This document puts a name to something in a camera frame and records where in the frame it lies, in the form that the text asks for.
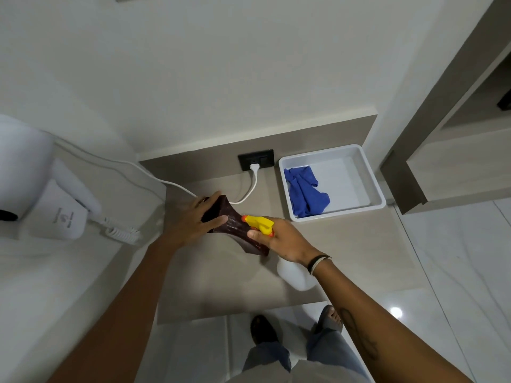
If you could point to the person's right hand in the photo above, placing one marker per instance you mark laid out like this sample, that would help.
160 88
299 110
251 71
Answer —
289 241

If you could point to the person's right sandal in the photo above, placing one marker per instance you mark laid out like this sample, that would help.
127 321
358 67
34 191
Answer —
330 318

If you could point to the person's left forearm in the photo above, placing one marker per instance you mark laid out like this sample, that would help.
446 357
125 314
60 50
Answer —
115 319

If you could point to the person's grey shirt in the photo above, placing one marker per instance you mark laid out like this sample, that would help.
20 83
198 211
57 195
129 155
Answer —
303 372

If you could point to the white plastic tray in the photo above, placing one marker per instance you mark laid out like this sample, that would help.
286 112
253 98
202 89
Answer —
343 171

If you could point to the person's left thumb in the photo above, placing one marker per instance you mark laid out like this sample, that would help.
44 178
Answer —
214 223

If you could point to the blue cleaning cloth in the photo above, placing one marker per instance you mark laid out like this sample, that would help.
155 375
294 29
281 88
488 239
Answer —
305 191

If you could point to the white wall-mounted hair dryer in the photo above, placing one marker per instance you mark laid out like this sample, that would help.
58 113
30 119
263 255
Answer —
36 183

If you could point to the black wall power outlet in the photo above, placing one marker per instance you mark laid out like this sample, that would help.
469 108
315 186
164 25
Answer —
256 158

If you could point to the white spray bottle yellow trigger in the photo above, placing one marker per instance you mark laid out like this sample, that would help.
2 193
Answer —
295 271

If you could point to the person's blue jeans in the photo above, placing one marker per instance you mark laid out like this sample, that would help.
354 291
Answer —
303 353

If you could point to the person's left shoe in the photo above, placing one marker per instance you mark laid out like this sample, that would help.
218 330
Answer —
263 329

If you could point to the person's right forearm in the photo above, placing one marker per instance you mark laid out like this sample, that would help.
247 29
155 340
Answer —
383 327

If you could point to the person's left hand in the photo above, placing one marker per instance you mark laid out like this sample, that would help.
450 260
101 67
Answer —
187 227

